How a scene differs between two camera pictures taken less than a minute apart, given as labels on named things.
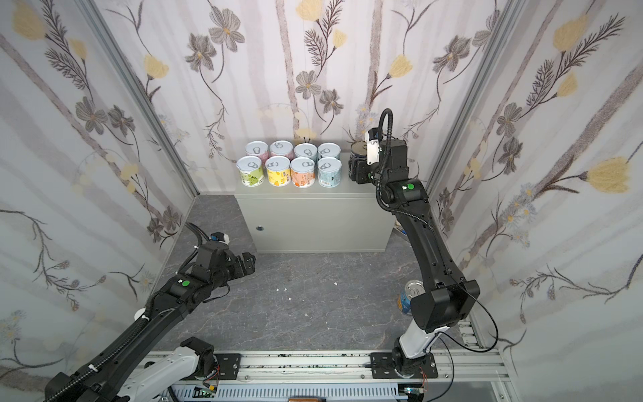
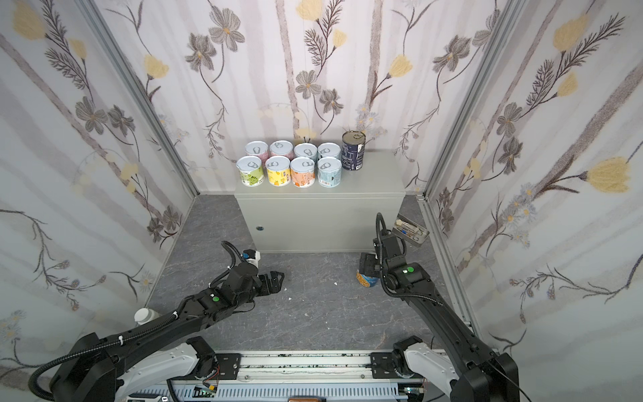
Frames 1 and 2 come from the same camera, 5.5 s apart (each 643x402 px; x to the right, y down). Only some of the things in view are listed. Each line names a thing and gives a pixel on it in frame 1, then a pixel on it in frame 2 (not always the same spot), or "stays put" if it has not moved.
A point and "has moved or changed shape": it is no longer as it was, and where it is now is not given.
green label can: [250, 170] stays put
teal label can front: [329, 171] stays put
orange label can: [302, 171] stays put
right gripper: [359, 168] -> [369, 266]
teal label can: [328, 150] stays put
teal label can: [306, 150] stays put
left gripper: [241, 264] -> [264, 281]
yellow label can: [278, 168] stays put
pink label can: [282, 148] stays put
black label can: [358, 151] has moved or changed shape
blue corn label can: [413, 288] has moved or changed shape
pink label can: [257, 148] stays put
